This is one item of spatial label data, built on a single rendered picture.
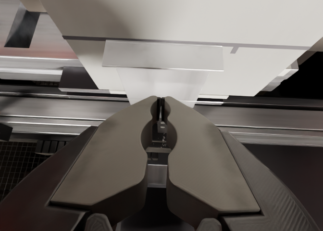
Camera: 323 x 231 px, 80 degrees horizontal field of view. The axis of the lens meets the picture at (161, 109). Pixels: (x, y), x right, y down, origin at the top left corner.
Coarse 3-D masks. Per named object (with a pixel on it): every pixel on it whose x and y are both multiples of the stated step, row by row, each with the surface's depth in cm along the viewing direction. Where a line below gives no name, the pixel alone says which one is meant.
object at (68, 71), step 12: (72, 72) 24; (84, 72) 24; (60, 84) 23; (72, 84) 23; (84, 84) 23; (72, 96) 25; (84, 96) 25; (96, 96) 25; (108, 96) 25; (120, 96) 25
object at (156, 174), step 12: (156, 168) 21; (156, 180) 21; (156, 192) 20; (156, 204) 19; (132, 216) 19; (144, 216) 19; (156, 216) 19; (168, 216) 19; (132, 228) 19; (144, 228) 19; (156, 228) 19; (168, 228) 19; (180, 228) 19; (192, 228) 19
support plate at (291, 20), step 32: (64, 0) 11; (96, 0) 11; (128, 0) 11; (160, 0) 11; (192, 0) 11; (224, 0) 11; (256, 0) 11; (288, 0) 11; (320, 0) 10; (64, 32) 14; (96, 32) 14; (128, 32) 13; (160, 32) 13; (192, 32) 13; (224, 32) 13; (256, 32) 13; (288, 32) 13; (320, 32) 13; (96, 64) 18; (224, 64) 17; (256, 64) 16; (288, 64) 16
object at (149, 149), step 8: (160, 112) 28; (160, 120) 32; (152, 128) 41; (160, 128) 37; (152, 136) 40; (160, 136) 40; (152, 144) 41; (160, 144) 41; (160, 152) 47; (168, 152) 46
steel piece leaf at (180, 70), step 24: (120, 48) 14; (144, 48) 14; (168, 48) 14; (192, 48) 14; (216, 48) 14; (120, 72) 18; (144, 72) 18; (168, 72) 18; (192, 72) 18; (144, 96) 23; (192, 96) 23
